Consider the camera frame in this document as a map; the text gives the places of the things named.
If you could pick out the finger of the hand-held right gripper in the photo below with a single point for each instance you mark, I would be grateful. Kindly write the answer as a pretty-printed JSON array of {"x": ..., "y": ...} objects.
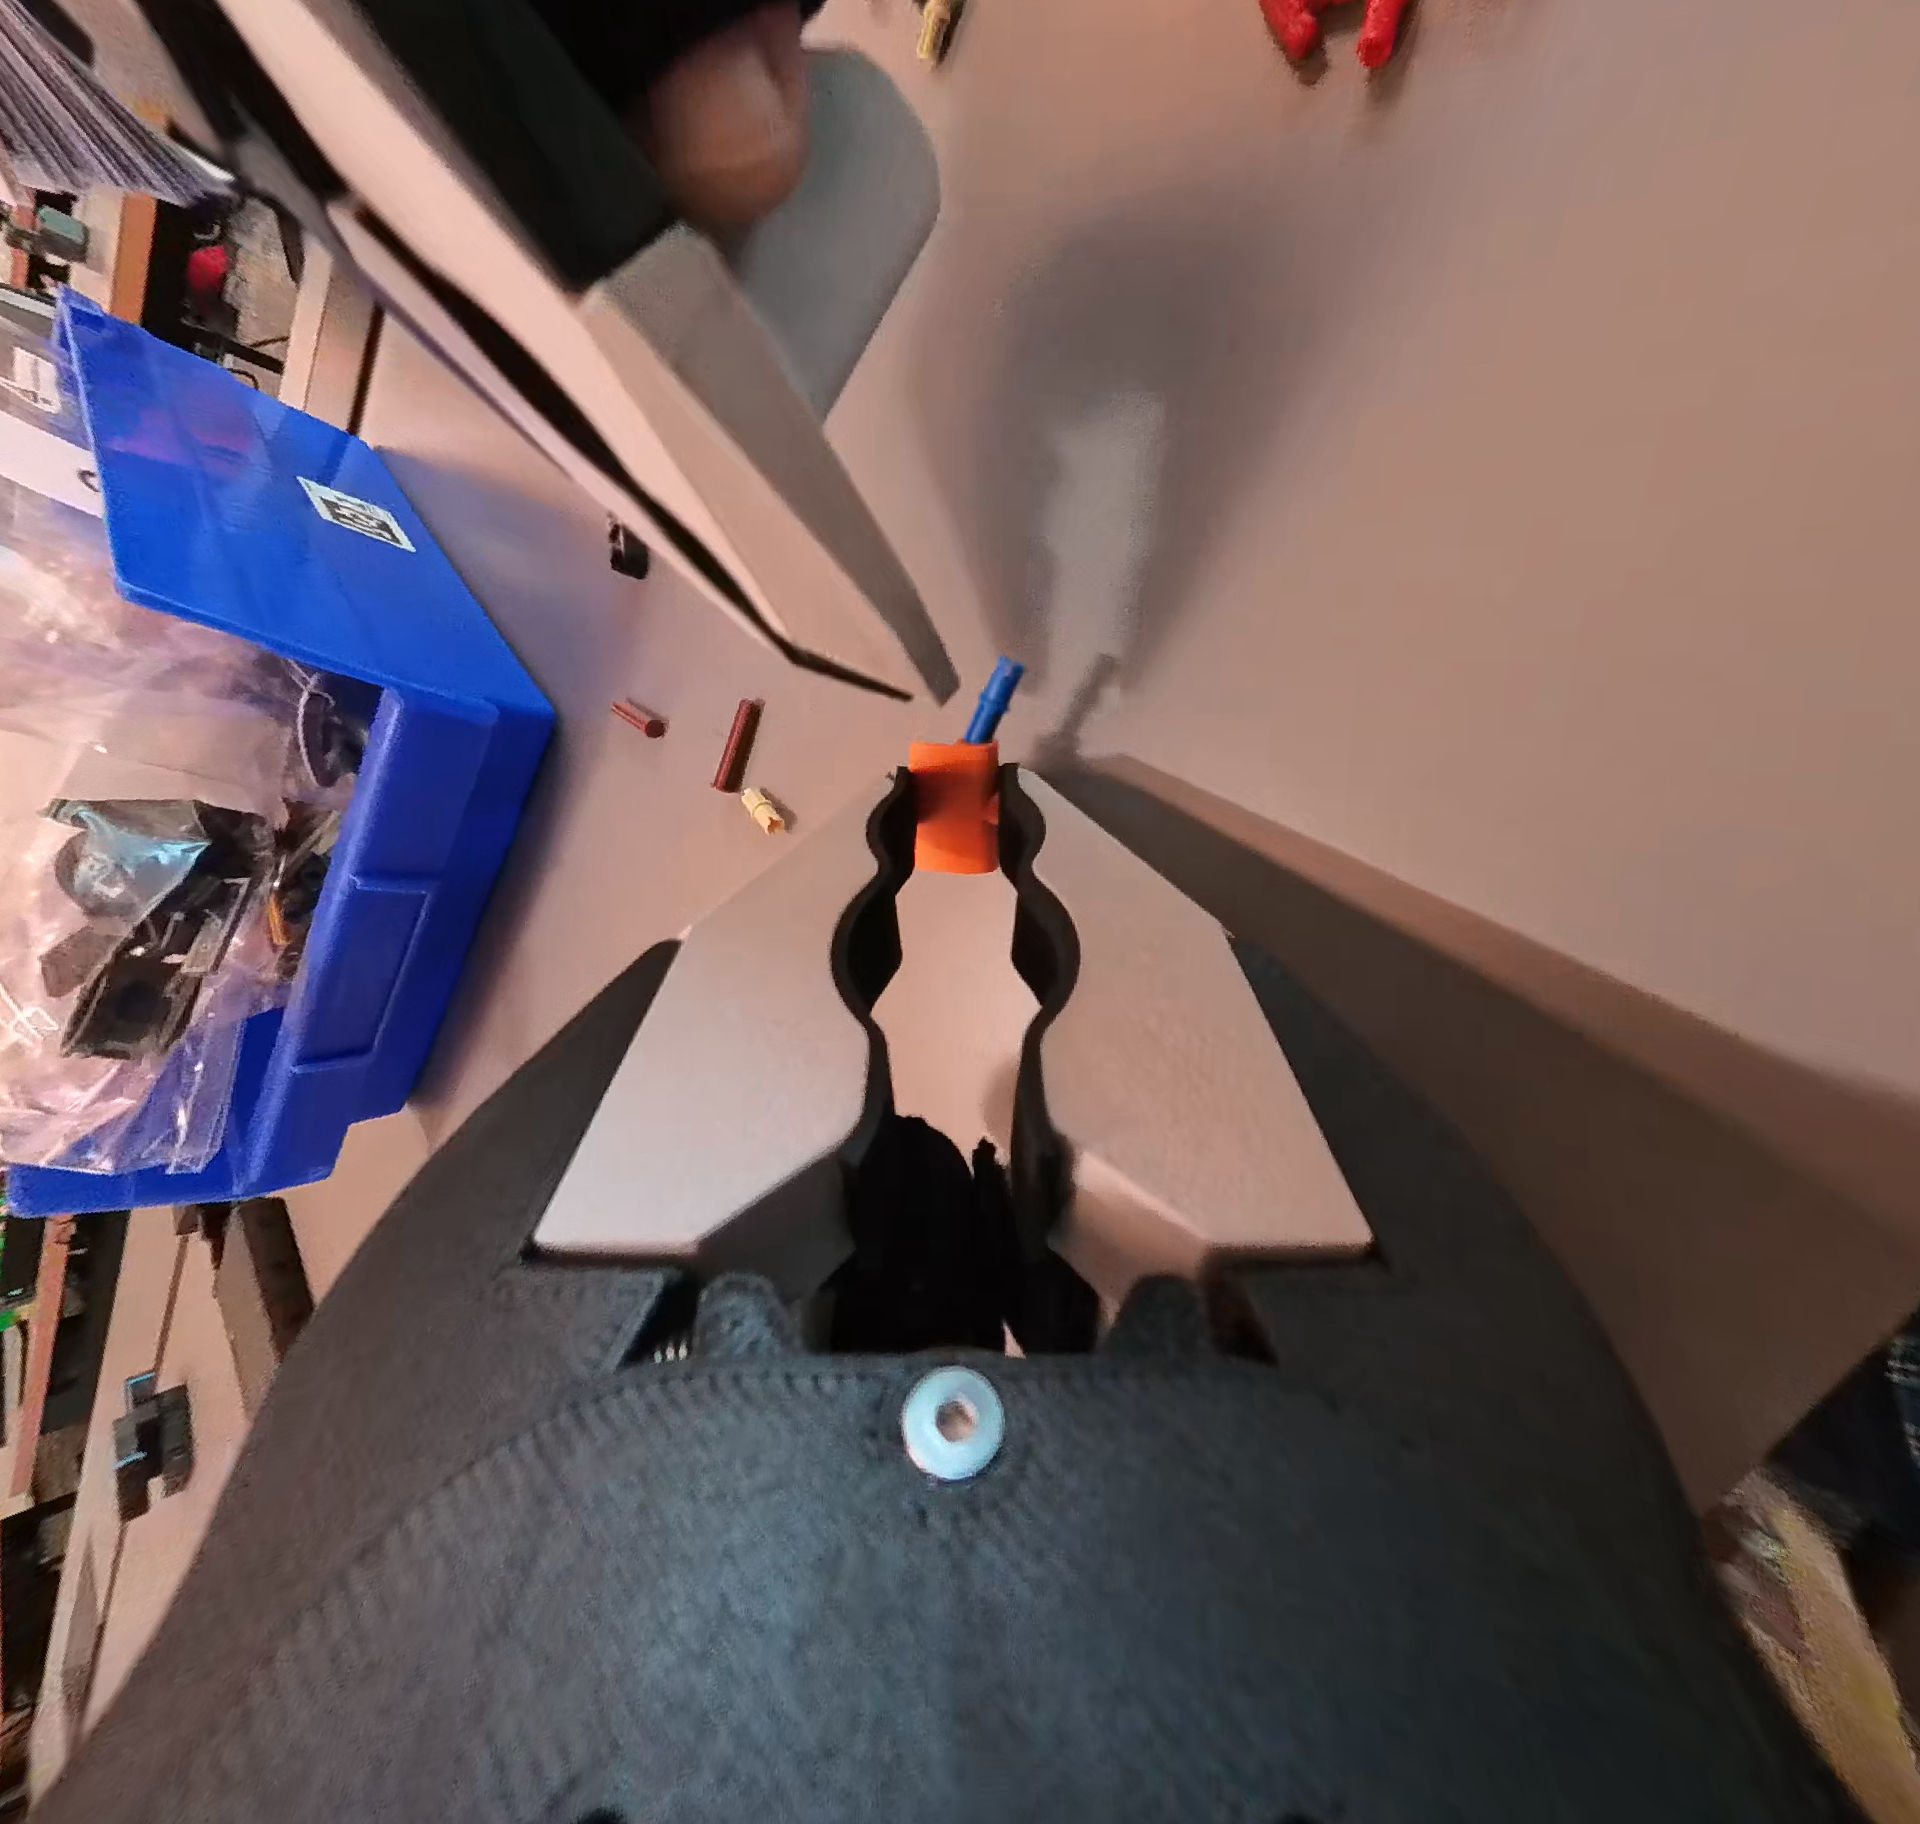
[
  {"x": 451, "y": 279},
  {"x": 751, "y": 414}
]

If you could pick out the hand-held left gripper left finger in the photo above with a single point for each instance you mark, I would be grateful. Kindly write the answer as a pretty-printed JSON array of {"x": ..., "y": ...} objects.
[{"x": 721, "y": 1075}]

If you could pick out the person's right hand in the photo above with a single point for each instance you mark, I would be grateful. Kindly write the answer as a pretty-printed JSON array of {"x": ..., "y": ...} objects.
[{"x": 727, "y": 114}]

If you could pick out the blue plastic bin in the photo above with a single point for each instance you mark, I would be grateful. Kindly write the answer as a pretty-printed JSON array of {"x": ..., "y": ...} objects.
[{"x": 271, "y": 564}]

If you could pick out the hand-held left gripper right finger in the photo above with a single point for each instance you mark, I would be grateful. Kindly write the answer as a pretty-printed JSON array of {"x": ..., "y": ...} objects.
[{"x": 1186, "y": 1089}]

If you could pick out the tan lego pin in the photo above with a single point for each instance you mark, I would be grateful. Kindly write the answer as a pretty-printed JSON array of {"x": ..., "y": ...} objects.
[{"x": 766, "y": 810}]

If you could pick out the orange lego connector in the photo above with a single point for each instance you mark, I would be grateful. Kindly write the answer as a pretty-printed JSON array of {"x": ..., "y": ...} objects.
[{"x": 952, "y": 810}]

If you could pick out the tan lego connector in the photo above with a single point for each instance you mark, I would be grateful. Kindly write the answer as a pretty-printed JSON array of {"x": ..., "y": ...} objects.
[{"x": 942, "y": 12}]

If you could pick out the stack of papers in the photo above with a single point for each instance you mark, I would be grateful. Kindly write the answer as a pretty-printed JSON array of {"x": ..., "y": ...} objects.
[{"x": 90, "y": 99}]

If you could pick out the black lego beam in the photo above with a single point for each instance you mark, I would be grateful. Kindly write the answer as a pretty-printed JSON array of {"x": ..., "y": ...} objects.
[{"x": 153, "y": 1441}]

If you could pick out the plaid shirt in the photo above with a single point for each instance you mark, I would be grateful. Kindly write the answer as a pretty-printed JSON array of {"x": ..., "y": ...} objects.
[{"x": 1876, "y": 1420}]

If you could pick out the small black lego piece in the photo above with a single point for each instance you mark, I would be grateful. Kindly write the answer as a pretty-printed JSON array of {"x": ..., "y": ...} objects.
[{"x": 626, "y": 546}]

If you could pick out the blue lego pin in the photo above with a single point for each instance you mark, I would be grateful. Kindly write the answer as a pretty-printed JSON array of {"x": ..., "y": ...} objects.
[{"x": 994, "y": 700}]

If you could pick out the dark red lego axle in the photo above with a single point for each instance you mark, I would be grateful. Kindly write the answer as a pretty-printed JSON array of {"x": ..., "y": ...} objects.
[{"x": 735, "y": 744}]

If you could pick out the small dark red lego pin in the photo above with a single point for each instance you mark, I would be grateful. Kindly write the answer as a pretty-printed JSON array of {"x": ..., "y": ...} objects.
[{"x": 640, "y": 718}]

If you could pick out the clear plastic bags of parts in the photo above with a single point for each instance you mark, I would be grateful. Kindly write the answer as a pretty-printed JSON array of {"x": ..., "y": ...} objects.
[{"x": 135, "y": 834}]

